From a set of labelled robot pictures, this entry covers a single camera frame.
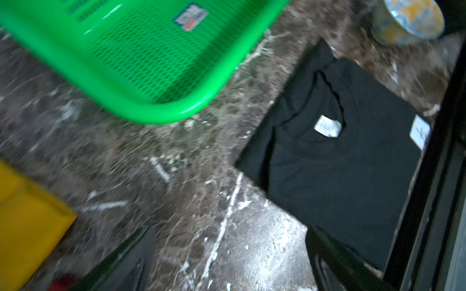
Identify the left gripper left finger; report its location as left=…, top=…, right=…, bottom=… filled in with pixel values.
left=71, top=227, right=156, bottom=291

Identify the green plastic basket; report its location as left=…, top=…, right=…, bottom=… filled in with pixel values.
left=1, top=1, right=287, bottom=124

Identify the yellow t-shirt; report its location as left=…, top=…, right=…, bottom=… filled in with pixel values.
left=1, top=162, right=76, bottom=291

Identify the red t-shirt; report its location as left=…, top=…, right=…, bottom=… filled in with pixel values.
left=48, top=274, right=76, bottom=291

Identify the patterned ceramic plate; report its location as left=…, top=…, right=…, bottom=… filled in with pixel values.
left=370, top=0, right=445, bottom=46

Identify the black aluminium front rail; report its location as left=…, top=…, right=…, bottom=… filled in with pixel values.
left=383, top=47, right=466, bottom=291

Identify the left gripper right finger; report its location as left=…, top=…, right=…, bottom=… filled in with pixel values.
left=306, top=227, right=394, bottom=291

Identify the black t-shirt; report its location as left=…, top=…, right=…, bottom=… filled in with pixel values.
left=235, top=40, right=431, bottom=270

